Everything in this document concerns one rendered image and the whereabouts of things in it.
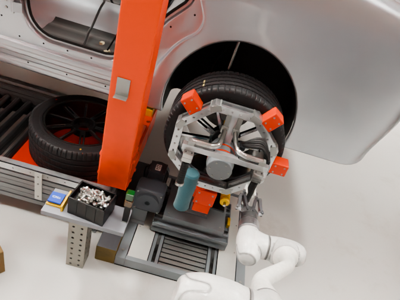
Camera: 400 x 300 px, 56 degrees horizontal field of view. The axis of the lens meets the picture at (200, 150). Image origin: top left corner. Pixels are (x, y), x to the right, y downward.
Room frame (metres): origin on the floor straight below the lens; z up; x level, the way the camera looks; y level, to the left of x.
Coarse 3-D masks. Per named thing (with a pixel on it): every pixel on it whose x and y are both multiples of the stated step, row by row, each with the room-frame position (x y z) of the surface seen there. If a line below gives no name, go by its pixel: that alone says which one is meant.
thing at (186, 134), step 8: (216, 112) 1.71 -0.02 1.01; (200, 120) 1.71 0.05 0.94; (184, 128) 1.82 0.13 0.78; (208, 128) 1.71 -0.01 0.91; (216, 128) 1.74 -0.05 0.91; (256, 128) 1.73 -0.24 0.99; (184, 136) 1.80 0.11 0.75; (192, 136) 1.71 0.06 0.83; (200, 136) 1.71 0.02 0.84; (208, 136) 1.73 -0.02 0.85; (216, 136) 1.76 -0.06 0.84; (240, 136) 1.72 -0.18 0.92; (248, 152) 1.90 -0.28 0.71; (256, 152) 1.85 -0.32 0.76; (192, 160) 1.73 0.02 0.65; (200, 160) 1.78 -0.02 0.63; (200, 168) 1.71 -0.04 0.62; (240, 168) 1.77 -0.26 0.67; (248, 168) 1.74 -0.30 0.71; (208, 176) 1.70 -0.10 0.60; (232, 176) 1.71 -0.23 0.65; (240, 176) 1.71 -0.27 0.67
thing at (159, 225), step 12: (168, 192) 1.91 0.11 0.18; (156, 216) 1.68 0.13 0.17; (228, 216) 1.90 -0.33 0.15; (156, 228) 1.62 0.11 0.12; (168, 228) 1.62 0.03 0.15; (180, 228) 1.66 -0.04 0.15; (192, 228) 1.69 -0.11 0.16; (228, 228) 1.78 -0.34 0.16; (192, 240) 1.63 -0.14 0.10; (204, 240) 1.64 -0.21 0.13; (216, 240) 1.64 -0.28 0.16
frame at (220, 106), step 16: (208, 112) 1.61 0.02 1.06; (224, 112) 1.61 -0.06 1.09; (240, 112) 1.61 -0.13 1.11; (256, 112) 1.65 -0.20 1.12; (176, 128) 1.60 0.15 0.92; (176, 144) 1.60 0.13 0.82; (272, 144) 1.63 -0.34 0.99; (176, 160) 1.60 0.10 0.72; (272, 160) 1.63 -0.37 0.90; (224, 192) 1.62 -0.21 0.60
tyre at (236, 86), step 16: (192, 80) 1.89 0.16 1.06; (208, 80) 1.80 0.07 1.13; (224, 80) 1.79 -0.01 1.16; (240, 80) 1.82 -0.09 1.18; (256, 80) 1.89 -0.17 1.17; (176, 96) 1.88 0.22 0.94; (208, 96) 1.69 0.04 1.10; (224, 96) 1.69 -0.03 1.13; (240, 96) 1.70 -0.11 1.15; (256, 96) 1.72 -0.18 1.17; (272, 96) 1.87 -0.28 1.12; (176, 112) 1.68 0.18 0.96
